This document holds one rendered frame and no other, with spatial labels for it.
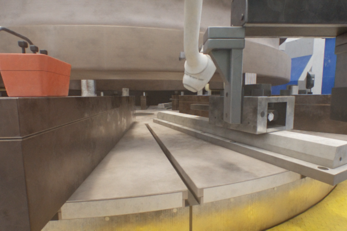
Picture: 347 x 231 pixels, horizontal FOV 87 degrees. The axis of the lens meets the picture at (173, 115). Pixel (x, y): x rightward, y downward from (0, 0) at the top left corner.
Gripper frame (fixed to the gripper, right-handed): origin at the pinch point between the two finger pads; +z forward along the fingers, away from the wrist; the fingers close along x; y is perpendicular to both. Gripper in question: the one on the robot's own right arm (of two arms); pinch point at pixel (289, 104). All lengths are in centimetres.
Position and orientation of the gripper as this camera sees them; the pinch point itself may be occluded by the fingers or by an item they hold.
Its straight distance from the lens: 25.3
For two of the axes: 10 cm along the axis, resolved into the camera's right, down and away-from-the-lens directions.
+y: 0.2, 1.1, -9.9
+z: 0.1, 9.9, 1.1
